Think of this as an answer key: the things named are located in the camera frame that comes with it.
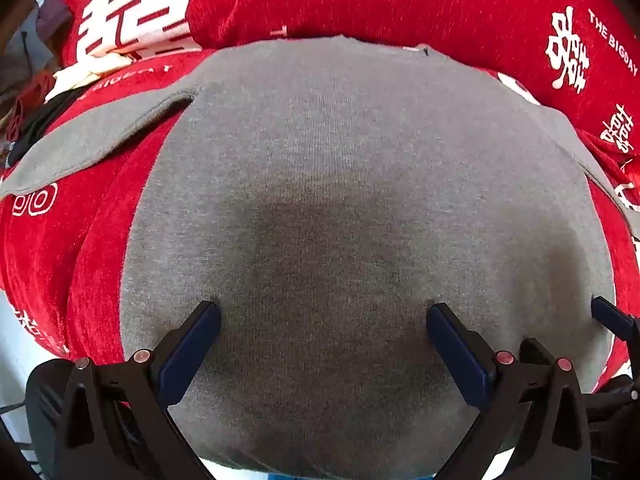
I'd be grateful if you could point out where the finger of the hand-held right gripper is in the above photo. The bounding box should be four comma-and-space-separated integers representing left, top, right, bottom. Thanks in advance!
591, 296, 640, 358

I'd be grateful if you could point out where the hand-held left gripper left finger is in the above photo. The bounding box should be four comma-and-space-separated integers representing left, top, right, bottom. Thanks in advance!
52, 301, 222, 480

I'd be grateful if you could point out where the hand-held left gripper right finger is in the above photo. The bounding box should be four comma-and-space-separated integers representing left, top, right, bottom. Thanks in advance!
426, 302, 593, 480

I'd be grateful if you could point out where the grey knit sweater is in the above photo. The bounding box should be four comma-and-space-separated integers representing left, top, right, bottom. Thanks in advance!
0, 35, 640, 480

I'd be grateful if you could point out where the pile of mixed clothes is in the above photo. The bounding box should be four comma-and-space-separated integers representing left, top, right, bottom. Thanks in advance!
0, 0, 73, 146

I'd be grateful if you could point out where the black cloth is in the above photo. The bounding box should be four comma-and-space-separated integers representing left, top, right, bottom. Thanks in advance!
5, 87, 88, 166

